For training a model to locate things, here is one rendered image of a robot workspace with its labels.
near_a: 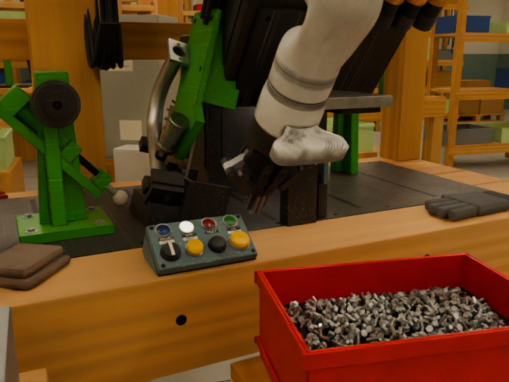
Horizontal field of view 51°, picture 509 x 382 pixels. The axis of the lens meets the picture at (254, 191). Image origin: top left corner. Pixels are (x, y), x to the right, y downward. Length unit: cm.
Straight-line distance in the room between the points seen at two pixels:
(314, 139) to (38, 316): 40
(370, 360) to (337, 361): 3
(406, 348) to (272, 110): 28
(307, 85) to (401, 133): 115
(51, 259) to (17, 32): 69
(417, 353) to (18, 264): 50
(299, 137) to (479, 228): 56
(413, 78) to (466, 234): 76
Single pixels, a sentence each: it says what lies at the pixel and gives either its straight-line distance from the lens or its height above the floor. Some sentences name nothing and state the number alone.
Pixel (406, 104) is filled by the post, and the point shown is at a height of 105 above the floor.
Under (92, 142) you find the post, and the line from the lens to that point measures 130.
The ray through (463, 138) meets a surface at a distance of 623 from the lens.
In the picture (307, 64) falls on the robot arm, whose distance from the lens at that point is 55.
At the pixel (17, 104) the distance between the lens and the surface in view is 93.
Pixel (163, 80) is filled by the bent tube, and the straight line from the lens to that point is 106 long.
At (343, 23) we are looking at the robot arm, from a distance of 51.
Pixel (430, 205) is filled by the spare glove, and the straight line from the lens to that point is 107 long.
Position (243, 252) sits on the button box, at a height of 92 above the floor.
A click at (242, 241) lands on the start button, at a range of 78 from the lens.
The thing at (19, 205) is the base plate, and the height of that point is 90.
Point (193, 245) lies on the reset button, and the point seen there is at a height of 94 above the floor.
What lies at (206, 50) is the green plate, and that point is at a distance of 96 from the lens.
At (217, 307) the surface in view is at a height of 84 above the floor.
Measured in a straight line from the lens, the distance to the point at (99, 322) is 75.
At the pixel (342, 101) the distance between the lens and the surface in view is 88.
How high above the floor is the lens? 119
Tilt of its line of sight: 14 degrees down
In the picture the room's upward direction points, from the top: straight up
